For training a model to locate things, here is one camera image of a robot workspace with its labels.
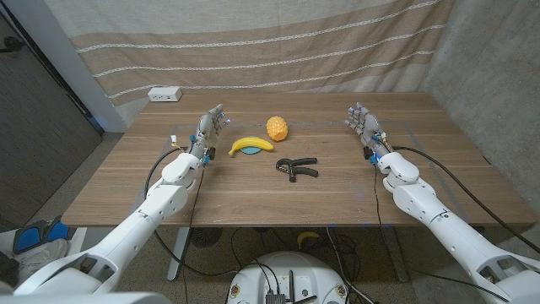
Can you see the grey table leg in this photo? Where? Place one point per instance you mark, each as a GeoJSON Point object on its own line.
{"type": "Point", "coordinates": [396, 257]}

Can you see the black hand grip exerciser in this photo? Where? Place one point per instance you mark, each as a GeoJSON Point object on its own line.
{"type": "Point", "coordinates": [306, 172]}

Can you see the white robot torso base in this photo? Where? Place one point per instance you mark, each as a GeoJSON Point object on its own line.
{"type": "Point", "coordinates": [312, 270]}

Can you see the dark grey door panel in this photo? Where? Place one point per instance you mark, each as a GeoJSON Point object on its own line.
{"type": "Point", "coordinates": [42, 126]}

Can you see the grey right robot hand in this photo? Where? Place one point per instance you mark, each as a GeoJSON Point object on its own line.
{"type": "Point", "coordinates": [369, 126]}

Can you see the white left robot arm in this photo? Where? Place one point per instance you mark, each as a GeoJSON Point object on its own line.
{"type": "Point", "coordinates": [139, 219]}

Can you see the yellow banana under table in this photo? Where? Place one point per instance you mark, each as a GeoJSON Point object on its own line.
{"type": "Point", "coordinates": [304, 236]}

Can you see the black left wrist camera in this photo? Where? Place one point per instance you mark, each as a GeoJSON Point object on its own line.
{"type": "Point", "coordinates": [210, 153]}

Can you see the white door frame post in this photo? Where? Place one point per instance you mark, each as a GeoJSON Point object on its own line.
{"type": "Point", "coordinates": [71, 63]}

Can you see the blue round disc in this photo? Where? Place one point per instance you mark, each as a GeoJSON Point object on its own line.
{"type": "Point", "coordinates": [251, 151]}

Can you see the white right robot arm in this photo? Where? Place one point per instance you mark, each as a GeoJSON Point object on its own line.
{"type": "Point", "coordinates": [443, 228]}

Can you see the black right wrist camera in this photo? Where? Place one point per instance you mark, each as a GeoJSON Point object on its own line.
{"type": "Point", "coordinates": [367, 153]}

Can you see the blue and black pad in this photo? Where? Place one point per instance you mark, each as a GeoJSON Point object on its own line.
{"type": "Point", "coordinates": [31, 236]}

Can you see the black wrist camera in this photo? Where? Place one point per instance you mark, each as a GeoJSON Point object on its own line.
{"type": "Point", "coordinates": [367, 153]}
{"type": "Point", "coordinates": [210, 153]}

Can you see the round black floor fan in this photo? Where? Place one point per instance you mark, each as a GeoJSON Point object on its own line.
{"type": "Point", "coordinates": [206, 236]}

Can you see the yellow toy banana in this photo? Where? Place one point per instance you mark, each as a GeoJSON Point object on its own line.
{"type": "Point", "coordinates": [253, 142]}

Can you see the white table leg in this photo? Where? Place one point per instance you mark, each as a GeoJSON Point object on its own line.
{"type": "Point", "coordinates": [177, 257]}

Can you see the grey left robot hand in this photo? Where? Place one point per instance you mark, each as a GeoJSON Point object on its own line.
{"type": "Point", "coordinates": [206, 135]}

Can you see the orange bumpy toy fruit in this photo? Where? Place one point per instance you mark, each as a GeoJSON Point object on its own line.
{"type": "Point", "coordinates": [277, 128]}

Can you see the brown striped woven mat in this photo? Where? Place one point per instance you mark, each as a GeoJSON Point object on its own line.
{"type": "Point", "coordinates": [253, 42]}

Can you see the white power outlet box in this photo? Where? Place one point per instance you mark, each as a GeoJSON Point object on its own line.
{"type": "Point", "coordinates": [164, 94]}

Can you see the white shoe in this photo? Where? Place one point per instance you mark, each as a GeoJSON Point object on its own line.
{"type": "Point", "coordinates": [42, 257]}

